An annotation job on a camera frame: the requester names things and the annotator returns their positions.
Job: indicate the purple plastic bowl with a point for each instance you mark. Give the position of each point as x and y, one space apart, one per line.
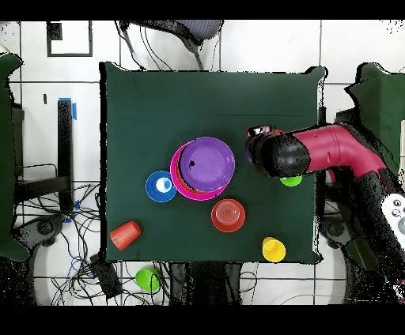
207 164

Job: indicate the large orange plastic bowl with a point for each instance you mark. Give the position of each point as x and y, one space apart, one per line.
177 180

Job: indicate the large pink plastic bowl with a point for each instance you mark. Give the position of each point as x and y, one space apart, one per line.
190 196

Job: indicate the blue plastic bowl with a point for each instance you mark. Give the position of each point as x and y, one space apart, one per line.
155 194

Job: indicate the orange plastic cup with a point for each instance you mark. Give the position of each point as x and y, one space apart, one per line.
125 235

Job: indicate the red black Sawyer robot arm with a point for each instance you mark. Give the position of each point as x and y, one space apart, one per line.
332 148

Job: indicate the dark green table cloth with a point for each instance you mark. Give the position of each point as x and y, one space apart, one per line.
205 101

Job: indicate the green plastic cup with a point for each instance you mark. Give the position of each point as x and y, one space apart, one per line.
291 181
145 279

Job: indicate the grey office chair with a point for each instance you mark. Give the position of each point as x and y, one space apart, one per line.
196 30

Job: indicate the yellow plastic cup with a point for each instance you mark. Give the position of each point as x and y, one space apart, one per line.
273 251

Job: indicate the dark green side cloth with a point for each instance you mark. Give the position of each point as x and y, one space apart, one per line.
379 104
6 158

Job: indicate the black floor box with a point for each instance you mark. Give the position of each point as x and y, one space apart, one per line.
106 278

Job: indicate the black metal post frame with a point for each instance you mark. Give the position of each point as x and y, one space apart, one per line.
65 142

